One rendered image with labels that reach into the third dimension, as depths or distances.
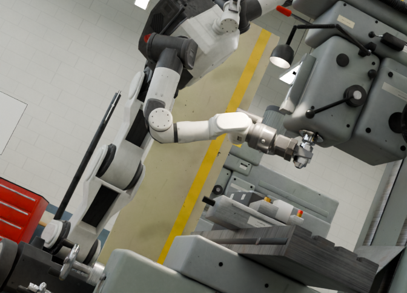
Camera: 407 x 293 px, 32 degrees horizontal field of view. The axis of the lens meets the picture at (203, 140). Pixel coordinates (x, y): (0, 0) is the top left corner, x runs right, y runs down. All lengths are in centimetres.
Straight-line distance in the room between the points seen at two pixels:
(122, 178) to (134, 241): 125
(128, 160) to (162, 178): 126
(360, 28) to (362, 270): 91
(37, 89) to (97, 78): 96
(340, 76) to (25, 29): 961
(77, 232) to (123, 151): 35
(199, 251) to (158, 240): 190
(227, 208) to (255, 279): 24
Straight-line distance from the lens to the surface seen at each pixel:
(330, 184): 1214
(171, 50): 239
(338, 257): 173
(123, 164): 269
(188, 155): 398
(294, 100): 232
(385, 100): 234
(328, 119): 226
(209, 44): 250
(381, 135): 231
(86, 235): 275
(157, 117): 228
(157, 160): 395
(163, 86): 234
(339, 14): 234
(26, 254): 249
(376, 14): 239
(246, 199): 257
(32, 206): 661
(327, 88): 228
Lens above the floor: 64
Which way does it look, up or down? 13 degrees up
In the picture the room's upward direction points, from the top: 24 degrees clockwise
